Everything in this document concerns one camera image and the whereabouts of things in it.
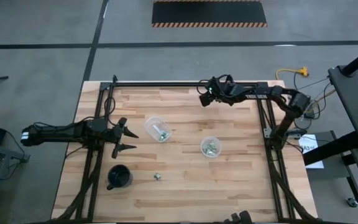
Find round clear plastic bin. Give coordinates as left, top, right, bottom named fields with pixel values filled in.
left=200, top=136, right=223, bottom=159

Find grey metal stand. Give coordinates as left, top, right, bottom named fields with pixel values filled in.
left=0, top=145, right=30, bottom=224

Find rectangular clear plastic bin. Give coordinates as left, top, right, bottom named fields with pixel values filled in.
left=144, top=116, right=173, bottom=143

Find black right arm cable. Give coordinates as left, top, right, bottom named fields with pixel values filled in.
left=196, top=73, right=234, bottom=95

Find black metal table frame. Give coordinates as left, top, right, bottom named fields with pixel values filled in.
left=53, top=74, right=319, bottom=224

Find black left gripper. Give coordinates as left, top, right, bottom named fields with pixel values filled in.
left=106, top=117, right=139, bottom=159

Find black hazard striped floor mat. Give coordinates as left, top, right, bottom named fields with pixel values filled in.
left=152, top=0, right=268, bottom=28

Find yellow power cable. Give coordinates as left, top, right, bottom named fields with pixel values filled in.
left=275, top=65, right=310, bottom=81

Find white paper sheet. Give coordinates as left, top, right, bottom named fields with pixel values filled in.
left=297, top=133, right=325, bottom=169

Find black desk leg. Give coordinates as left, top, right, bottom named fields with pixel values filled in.
left=302, top=130, right=358, bottom=167

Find black desk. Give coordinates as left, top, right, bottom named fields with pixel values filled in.
left=327, top=63, right=358, bottom=152

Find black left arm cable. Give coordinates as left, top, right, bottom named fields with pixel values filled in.
left=32, top=96, right=117, bottom=129

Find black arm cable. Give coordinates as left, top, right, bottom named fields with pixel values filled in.
left=32, top=96, right=117, bottom=129
left=196, top=73, right=234, bottom=95

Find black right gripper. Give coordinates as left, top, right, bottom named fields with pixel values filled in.
left=200, top=81, right=229, bottom=108

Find black mug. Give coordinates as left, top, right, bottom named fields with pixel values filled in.
left=106, top=164, right=134, bottom=191

